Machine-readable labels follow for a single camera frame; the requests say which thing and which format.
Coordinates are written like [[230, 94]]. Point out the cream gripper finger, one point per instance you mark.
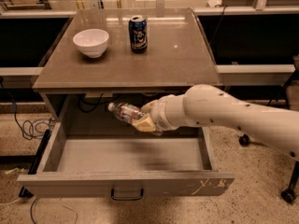
[[147, 107], [146, 125]]

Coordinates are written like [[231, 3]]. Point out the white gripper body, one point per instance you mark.
[[160, 113]]

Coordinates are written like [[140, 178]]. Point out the clear plastic water bottle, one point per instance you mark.
[[125, 112]]

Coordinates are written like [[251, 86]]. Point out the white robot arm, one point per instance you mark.
[[205, 106]]

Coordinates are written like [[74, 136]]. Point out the open grey top drawer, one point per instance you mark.
[[89, 154]]

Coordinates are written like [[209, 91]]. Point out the grey cabinet with counter top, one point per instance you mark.
[[177, 56]]

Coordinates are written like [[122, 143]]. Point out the dark blue soda can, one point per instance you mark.
[[138, 34]]

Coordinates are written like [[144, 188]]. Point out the white ceramic bowl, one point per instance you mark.
[[91, 42]]

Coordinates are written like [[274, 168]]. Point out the black drawer handle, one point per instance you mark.
[[131, 195]]

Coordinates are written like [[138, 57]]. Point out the black drawer slide rail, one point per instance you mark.
[[25, 193]]

